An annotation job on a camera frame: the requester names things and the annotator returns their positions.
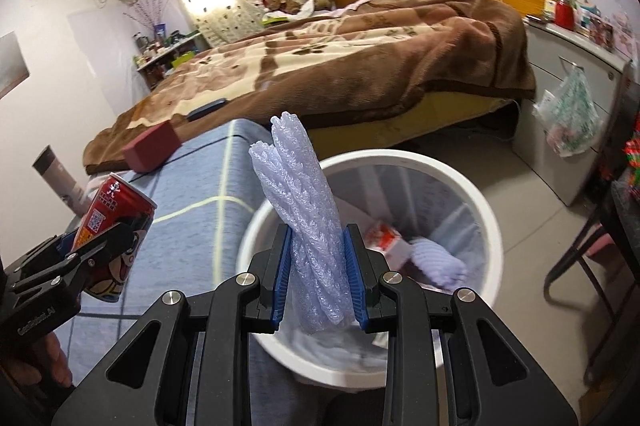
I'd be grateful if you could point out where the red soda can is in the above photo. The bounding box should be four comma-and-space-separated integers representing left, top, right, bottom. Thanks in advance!
72, 174, 156, 303

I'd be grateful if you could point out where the black metal chair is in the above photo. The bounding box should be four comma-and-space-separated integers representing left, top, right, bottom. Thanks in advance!
542, 179, 639, 383

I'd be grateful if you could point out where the grey side cabinet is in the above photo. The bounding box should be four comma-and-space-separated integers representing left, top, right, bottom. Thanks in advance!
512, 17, 634, 206

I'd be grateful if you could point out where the pink strawberry milk carton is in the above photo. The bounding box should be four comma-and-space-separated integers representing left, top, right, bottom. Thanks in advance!
363, 220, 413, 271

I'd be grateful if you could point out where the red cup on cabinet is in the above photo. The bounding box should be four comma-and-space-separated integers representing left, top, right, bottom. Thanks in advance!
554, 0, 575, 31

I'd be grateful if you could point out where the lavender foam net sleeve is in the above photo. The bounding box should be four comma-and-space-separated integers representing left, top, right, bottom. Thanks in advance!
250, 112, 355, 334

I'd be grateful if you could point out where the red green plaid bag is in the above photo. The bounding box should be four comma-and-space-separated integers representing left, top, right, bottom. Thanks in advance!
624, 116, 640, 201

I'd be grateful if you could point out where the blue patterned tablecloth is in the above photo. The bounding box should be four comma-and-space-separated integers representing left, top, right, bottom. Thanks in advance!
56, 119, 271, 384

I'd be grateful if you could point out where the wall mirror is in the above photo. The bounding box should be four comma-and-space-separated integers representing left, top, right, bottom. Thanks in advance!
0, 32, 29, 97

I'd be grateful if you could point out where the brown bed blanket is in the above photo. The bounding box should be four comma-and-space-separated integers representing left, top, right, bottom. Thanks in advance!
82, 0, 536, 174

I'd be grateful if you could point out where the black remote control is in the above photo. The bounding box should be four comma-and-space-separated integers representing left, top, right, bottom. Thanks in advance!
186, 98, 228, 122

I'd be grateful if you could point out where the cluttered wooden shelf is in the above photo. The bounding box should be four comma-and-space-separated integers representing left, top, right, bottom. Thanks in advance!
134, 31, 209, 90

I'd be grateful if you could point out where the left hand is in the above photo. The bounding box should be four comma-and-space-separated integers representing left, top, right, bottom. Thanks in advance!
1, 333, 73, 388

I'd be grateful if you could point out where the white trash bin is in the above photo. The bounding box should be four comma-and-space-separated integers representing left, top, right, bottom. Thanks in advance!
256, 149, 503, 390

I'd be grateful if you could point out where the grey thermos bottle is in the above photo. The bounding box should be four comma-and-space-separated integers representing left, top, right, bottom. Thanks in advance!
32, 146, 90, 217

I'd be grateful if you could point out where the purple branch vase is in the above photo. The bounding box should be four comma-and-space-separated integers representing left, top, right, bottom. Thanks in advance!
124, 0, 167, 41

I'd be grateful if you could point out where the dark red box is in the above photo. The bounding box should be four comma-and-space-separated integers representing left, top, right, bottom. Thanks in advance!
122, 121, 181, 173

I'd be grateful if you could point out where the teddy bear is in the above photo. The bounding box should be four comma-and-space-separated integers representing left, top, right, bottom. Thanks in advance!
262, 0, 302, 15

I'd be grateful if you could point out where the hanging plastic bag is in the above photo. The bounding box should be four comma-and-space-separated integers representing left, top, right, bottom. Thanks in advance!
533, 66, 603, 157

